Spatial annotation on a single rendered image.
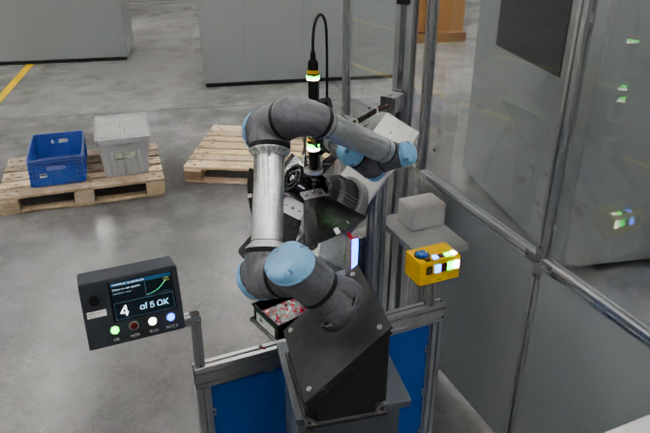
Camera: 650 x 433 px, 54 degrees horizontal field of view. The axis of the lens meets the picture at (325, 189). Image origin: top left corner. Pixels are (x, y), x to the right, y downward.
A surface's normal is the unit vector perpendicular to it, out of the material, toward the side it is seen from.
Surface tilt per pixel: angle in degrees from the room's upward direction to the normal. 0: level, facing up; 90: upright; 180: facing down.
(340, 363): 42
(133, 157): 96
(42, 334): 0
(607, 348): 90
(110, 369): 0
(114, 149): 96
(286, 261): 37
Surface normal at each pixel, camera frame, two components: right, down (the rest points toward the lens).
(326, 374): -0.65, -0.61
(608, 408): -0.92, 0.17
